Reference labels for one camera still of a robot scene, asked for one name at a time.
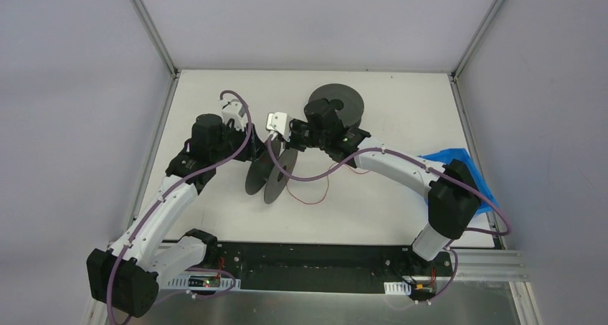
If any black cable spool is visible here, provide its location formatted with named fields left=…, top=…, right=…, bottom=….
left=308, top=83, right=364, bottom=127

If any thin red wire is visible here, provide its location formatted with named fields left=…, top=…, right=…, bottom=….
left=284, top=162, right=371, bottom=207

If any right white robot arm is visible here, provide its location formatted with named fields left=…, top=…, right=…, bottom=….
left=267, top=98, right=482, bottom=275

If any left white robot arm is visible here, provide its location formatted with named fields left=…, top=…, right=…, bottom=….
left=86, top=114, right=259, bottom=324

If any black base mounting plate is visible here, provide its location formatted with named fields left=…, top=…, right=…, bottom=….
left=198, top=241, right=453, bottom=294

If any blue plastic bin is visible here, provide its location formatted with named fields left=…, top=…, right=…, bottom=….
left=419, top=148, right=498, bottom=206

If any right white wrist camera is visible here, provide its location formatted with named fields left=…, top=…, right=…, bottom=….
left=266, top=112, right=293, bottom=142

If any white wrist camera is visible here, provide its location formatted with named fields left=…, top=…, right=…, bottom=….
left=266, top=112, right=293, bottom=142
left=222, top=100, right=248, bottom=131

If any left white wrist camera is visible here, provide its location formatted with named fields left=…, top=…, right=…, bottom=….
left=222, top=100, right=248, bottom=131

